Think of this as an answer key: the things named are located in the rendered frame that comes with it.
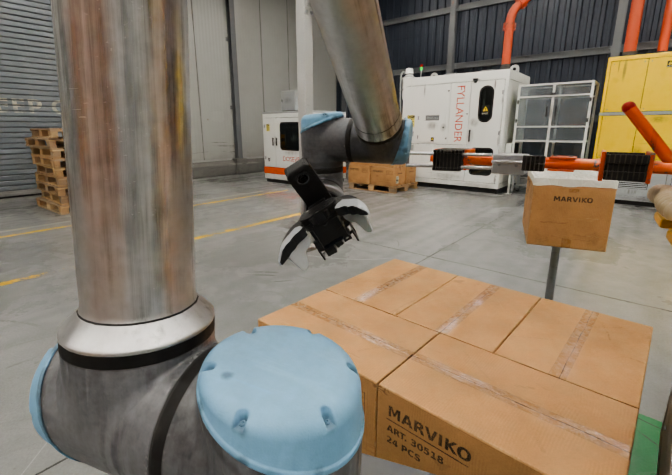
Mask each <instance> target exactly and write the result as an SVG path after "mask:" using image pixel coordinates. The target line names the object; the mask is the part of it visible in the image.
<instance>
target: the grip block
mask: <svg viewBox="0 0 672 475"><path fill-rule="evenodd" d="M655 156H656V153H654V152H651V151H646V155H645V153H637V152H606V150H602V151H601V157H600V160H601V161H600V167H599V171H598V175H597V180H598V181H602V178H603V180H616V181H633V182H644V183H645V184H650V181H651V176H652V171H653V166H654V161H655Z"/></svg>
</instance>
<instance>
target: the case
mask: <svg viewBox="0 0 672 475"><path fill-rule="evenodd" d="M597 175H598V172H597V171H589V170H574V172H562V171H547V169H545V168H544V172H538V171H528V179H527V187H526V195H525V204H524V212H523V220H522V223H523V228H524V233H525V238H526V243H527V244H533V245H542V246H552V247H561V248H571V249H580V250H590V251H599V252H606V247H607V241H608V236H609V230H610V225H611V219H612V214H613V208H614V203H615V197H616V192H617V188H618V183H619V181H616V180H603V178H602V181H598V180H597Z"/></svg>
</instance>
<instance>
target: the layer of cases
mask: <svg viewBox="0 0 672 475"><path fill-rule="evenodd" d="M270 325H285V326H294V327H300V328H304V329H308V330H310V331H311V333H312V334H318V333H319V334H322V335H324V336H326V337H327V338H329V339H331V340H332V341H334V342H335V343H337V344H338V345H339V346H340V347H341V348H342V349H343V350H344V351H345V352H346V353H347V354H348V355H349V356H350V358H351V359H352V361H353V363H354V364H355V366H356V368H357V371H358V374H359V377H360V381H361V391H362V405H363V410H364V421H365V423H364V433H363V438H362V453H364V454H367V455H370V456H374V457H377V458H381V459H384V460H388V461H391V462H395V463H398V464H401V465H405V466H408V467H412V468H415V469H419V470H422V471H426V472H429V473H432V474H436V475H628V471H629V466H630V460H631V454H632V448H633V443H634V437H635V431H636V425H637V419H638V414H639V408H640V402H641V396H642V391H643V385H644V379H645V373H646V367H647V362H648V356H649V350H650V344H651V339H652V333H653V327H651V326H647V325H643V324H639V323H636V322H632V321H628V320H624V319H620V318H617V317H613V316H609V315H605V314H602V313H598V312H594V311H590V310H587V309H583V308H579V307H575V306H571V305H568V304H564V303H560V302H556V301H553V300H549V299H545V298H542V299H541V297H537V296H534V295H530V294H526V293H522V292H519V291H515V290H511V289H507V288H503V287H500V286H496V285H492V284H488V283H485V282H481V281H477V280H473V279H469V278H466V277H462V276H458V275H454V274H451V273H447V272H443V271H439V270H435V269H432V268H428V267H424V266H420V265H417V264H413V263H409V262H405V261H401V260H398V259H393V260H391V261H388V262H386V263H384V264H382V265H379V266H377V267H375V268H373V269H370V270H368V271H366V272H364V273H361V274H359V275H357V276H355V277H352V278H350V279H348V280H345V281H343V282H341V283H339V284H336V285H334V286H332V287H330V288H327V289H326V290H323V291H321V292H318V293H316V294H314V295H312V296H309V297H307V298H305V299H302V300H300V301H298V302H296V303H293V304H291V305H289V306H287V307H284V308H282V309H280V310H278V311H275V312H273V313H271V314H268V315H266V316H264V317H262V318H259V319H258V327H260V326H270Z"/></svg>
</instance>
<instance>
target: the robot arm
mask: <svg viewBox="0 0 672 475"><path fill-rule="evenodd" d="M309 2H310V5H311V8H312V10H313V13H314V16H315V19H316V21H317V24H318V27H319V29H320V32H321V35H322V38H323V40H324V43H325V46H326V48H327V51H328V54H329V56H330V59H331V62H332V65H333V67H334V70H335V73H336V75H337V78H338V81H339V84H340V86H341V89H342V92H343V94H344V97H345V100H346V103H347V105H348V108H349V111H350V113H351V116H352V118H343V117H344V114H343V113H342V112H328V113H318V114H308V115H304V116H303V117H302V119H301V131H300V134H301V151H302V158H301V159H300V160H298V161H296V162H295V163H293V164H292V165H290V166H288V167H287V168H285V169H284V173H285V175H286V177H287V180H288V181H289V183H290V184H291V185H292V187H293V188H294V189H295V191H296V192H297V193H298V195H299V196H300V197H301V198H302V211H303V214H302V215H301V217H300V219H299V220H298V222H297V223H296V224H294V225H293V226H292V227H291V228H290V229H289V231H288V232H287V233H286V235H285V237H284V239H283V240H282V244H281V248H280V253H279V259H278V263H279V264H280V266H281V265H283V264H284V263H285V261H286V260H287V259H289V260H290V261H291V262H293V263H294V264H295V265H296V266H297V267H298V268H299V269H301V270H306V269H307V268H308V266H309V262H308V258H307V254H306V251H307V249H308V248H309V246H310V244H311V240H310V237H309V235H308V234H307V233H306V231H307V232H310V233H311V236H312V237H313V238H314V239H315V241H313V243H314V245H315V246H316V248H317V249H318V252H319V253H320V255H321V256H322V258H323V259H324V260H326V253H327V255H328V256H331V255H333V254H334V253H337V252H338V251H337V248H339V247H340V246H341V245H343V244H344V241H345V242H346V241H348V240H350V239H352V236H351V234H352V233H353V234H354V236H355V238H356V239H357V241H359V238H358V235H357V231H356V229H355V228H354V226H353V224H352V223H351V222H356V223H357V224H358V225H359V226H360V227H362V228H363V229H364V230H365V231H366V232H372V226H371V224H370V221H369V219H368V217H367V215H368V214H370V212H369V209H368V207H367V206H366V205H365V204H364V203H363V202H362V201H360V200H359V199H357V198H356V197H355V196H352V195H344V192H343V162H359V163H376V164H390V165H402V164H405V163H406V162H407V161H408V158H409V154H410V149H411V142H412V133H413V123H412V120H411V119H408V118H404V119H402V115H401V112H400V110H399V105H398V100H397V95H396V90H395V84H394V79H393V74H392V69H391V64H390V58H389V53H388V48H387V43H386V38H385V32H384V27H383V22H382V17H381V11H380V6H379V1H378V0H309ZM51 11H52V22H53V33H54V43H55V54H56V65H57V76H58V86H59V97H60V108H61V118H62V129H63V140H64V151H65V161H66V172H67V183H68V194H69V204H70V215H71V226H72V237H73V247H74V258H75V269H76V279H77V290H78V301H79V307H78V308H77V309H76V310H75V311H74V312H73V313H72V314H71V315H70V316H69V317H68V318H67V319H66V320H65V321H64V322H63V323H62V324H61V325H60V326H59V328H58V331H57V342H58V343H57V344H56V345H55V347H54V348H50V349H49V350H48V351H47V352H46V354H45V355H44V357H43V359H42V360H41V362H40V364H39V366H38V368H37V370H36V372H35V375H34V377H33V380H32V384H31V388H30V395H29V412H30V413H31V415H32V423H33V425H34V428H35V430H36V431H37V433H38V434H39V435H40V436H41V437H42V438H43V439H44V440H45V441H46V442H48V443H49V444H50V445H52V446H53V447H54V448H55V449H56V450H57V451H58V452H59V453H61V454H62V455H64V456H65V457H67V458H69V459H72V460H74V461H78V462H83V463H85V464H87V465H89V466H92V467H94V468H96V469H98V470H100V471H103V472H105V473H107V474H109V475H361V455H362V438H363V433H364V423H365V421H364V410H363V405H362V391H361V381H360V377H359V374H358V371H357V368H356V366H355V364H354V363H353V361H352V359H351V358H350V356H349V355H348V354H347V353H346V352H345V351H344V350H343V349H342V348H341V347H340V346H339V345H338V344H337V343H335V342H334V341H332V340H331V339H329V338H327V337H326V336H324V335H322V334H319V333H318V334H312V333H311V331H310V330H308V329H304V328H300V327H294V326H285V325H270V326H260V327H255V328H254V329H253V331H252V333H251V334H248V333H246V332H244V331H240V332H238V333H235V334H233V335H231V336H229V337H227V338H226V339H224V340H223V341H221V342H218V341H217V340H216V339H215V313H214V307H213V305H212V304H211V303H210V302H209V301H208V300H207V299H205V298H204V297H202V296H201V295H200V294H198V293H197V292H196V283H195V249H194V215H193V180H192V146H191V112H190V77H189V43H188V9H187V0H51ZM349 225H350V228H351V231H349V228H348V227H347V226H349ZM343 239H344V241H343ZM325 252H326V253H325Z"/></svg>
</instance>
